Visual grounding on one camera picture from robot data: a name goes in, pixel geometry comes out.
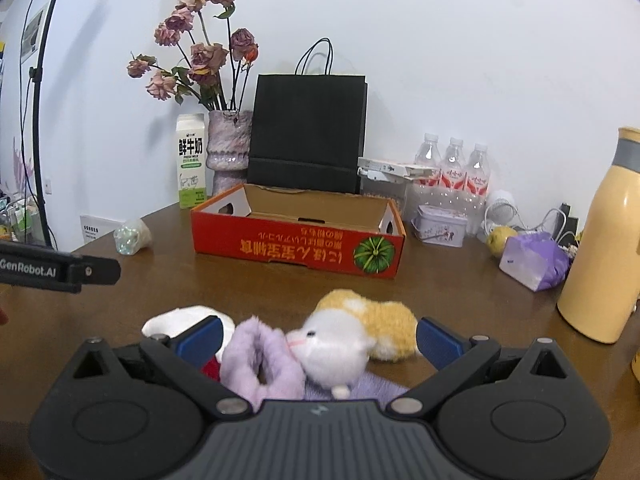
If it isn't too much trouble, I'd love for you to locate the white and green milk carton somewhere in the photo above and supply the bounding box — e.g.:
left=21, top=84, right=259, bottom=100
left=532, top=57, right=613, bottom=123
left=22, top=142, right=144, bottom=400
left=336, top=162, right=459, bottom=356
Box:
left=175, top=113, right=207, bottom=209

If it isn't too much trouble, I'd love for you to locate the white and yellow plush hamster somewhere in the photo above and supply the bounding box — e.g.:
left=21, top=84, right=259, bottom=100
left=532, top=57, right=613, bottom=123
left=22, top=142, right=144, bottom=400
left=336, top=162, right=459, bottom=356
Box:
left=287, top=289, right=420, bottom=401

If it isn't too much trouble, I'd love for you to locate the purple plastic bag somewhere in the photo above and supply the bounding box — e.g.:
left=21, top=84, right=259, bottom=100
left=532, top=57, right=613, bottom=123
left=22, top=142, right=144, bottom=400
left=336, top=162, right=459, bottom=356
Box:
left=499, top=232, right=571, bottom=292

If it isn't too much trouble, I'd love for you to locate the fluffy purple slipper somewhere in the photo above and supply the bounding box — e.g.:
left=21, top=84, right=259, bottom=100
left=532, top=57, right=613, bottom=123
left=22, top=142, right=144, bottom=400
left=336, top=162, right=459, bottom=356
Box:
left=220, top=315, right=307, bottom=411

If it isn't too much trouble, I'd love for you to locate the crumpled iridescent wrapper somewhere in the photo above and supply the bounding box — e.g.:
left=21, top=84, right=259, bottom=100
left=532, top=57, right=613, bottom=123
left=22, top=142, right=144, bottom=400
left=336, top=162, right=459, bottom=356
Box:
left=114, top=220, right=152, bottom=256

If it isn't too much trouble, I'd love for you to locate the yellow pear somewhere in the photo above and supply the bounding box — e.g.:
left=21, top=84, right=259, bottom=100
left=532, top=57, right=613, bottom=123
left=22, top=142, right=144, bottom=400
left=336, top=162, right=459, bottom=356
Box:
left=487, top=226, right=519, bottom=259

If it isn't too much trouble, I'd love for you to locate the clear plastic container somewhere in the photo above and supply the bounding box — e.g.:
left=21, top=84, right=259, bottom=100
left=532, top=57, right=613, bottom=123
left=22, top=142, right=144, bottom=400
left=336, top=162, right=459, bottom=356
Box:
left=361, top=177, right=417, bottom=221

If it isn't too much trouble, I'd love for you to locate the purple speckled ceramic vase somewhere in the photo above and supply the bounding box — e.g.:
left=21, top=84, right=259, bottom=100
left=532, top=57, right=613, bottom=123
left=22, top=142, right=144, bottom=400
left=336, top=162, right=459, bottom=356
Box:
left=206, top=109, right=253, bottom=197

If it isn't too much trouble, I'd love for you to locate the white folded cloth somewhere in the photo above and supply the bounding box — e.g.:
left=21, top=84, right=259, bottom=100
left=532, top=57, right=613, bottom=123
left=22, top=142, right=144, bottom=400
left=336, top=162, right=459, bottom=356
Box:
left=141, top=305, right=236, bottom=347

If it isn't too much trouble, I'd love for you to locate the red cardboard box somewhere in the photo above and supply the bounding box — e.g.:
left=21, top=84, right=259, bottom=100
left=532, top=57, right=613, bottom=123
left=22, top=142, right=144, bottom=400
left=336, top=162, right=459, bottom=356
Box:
left=190, top=183, right=406, bottom=279

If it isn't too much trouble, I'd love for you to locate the clear water bottle red label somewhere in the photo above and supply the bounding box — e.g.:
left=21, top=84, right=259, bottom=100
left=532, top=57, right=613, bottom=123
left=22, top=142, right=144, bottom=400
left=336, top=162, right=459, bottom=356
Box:
left=440, top=137, right=469, bottom=196
left=414, top=133, right=444, bottom=188
left=465, top=143, right=492, bottom=202

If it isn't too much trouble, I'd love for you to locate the yellow thermos bottle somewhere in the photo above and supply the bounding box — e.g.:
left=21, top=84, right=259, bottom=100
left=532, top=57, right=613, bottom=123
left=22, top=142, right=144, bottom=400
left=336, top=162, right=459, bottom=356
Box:
left=557, top=127, right=640, bottom=345

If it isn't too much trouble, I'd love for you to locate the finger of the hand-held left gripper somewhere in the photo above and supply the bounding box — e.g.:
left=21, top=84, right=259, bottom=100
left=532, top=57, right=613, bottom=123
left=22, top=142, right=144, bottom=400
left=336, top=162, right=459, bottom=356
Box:
left=70, top=255, right=122, bottom=287

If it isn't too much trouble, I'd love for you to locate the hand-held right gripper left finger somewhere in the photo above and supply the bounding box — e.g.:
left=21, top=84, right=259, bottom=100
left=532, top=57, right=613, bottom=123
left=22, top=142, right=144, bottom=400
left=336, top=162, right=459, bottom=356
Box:
left=72, top=316, right=253, bottom=418

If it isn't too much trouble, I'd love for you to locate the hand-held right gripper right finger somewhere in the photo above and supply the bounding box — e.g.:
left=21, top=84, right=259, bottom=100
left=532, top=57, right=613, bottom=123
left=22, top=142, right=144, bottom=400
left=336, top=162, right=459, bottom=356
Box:
left=390, top=316, right=569, bottom=418

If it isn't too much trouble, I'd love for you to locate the small printed tin box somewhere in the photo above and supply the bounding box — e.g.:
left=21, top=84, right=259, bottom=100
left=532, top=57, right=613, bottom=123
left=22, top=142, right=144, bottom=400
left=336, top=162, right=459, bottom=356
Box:
left=411, top=204, right=469, bottom=248

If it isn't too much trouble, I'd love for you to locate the black light stand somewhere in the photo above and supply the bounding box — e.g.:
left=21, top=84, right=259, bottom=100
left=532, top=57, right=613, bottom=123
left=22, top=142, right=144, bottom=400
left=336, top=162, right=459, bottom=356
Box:
left=20, top=0, right=76, bottom=252

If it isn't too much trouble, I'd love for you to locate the small white round speaker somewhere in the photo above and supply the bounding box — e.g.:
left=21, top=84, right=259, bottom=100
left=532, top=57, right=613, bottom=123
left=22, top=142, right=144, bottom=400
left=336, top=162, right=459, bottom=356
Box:
left=484, top=190, right=522, bottom=233

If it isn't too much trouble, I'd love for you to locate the dried pink rose bouquet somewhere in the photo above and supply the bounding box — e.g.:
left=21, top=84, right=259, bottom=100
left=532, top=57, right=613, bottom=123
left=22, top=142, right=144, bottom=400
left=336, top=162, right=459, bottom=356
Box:
left=126, top=0, right=260, bottom=113

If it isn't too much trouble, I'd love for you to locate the purple knitted cloth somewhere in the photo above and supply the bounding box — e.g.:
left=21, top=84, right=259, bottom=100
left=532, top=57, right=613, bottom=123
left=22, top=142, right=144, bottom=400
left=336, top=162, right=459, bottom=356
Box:
left=302, top=370, right=411, bottom=403

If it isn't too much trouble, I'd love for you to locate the black paper bag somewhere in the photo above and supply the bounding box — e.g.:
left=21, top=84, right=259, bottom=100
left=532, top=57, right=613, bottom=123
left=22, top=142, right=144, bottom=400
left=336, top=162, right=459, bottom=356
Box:
left=247, top=38, right=369, bottom=196

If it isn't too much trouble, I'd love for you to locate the flat white cardboard box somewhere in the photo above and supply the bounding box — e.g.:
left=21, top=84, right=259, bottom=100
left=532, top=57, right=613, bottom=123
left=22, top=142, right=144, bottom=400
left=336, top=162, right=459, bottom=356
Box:
left=357, top=157, right=442, bottom=181

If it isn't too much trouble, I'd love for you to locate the white cable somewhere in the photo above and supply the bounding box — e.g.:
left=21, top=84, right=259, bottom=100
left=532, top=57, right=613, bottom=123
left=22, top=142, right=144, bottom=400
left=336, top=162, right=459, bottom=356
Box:
left=515, top=208, right=577, bottom=250

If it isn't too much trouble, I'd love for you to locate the black charger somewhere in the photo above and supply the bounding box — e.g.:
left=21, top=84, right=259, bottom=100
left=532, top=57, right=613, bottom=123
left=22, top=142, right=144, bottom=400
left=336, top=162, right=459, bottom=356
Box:
left=560, top=202, right=581, bottom=235

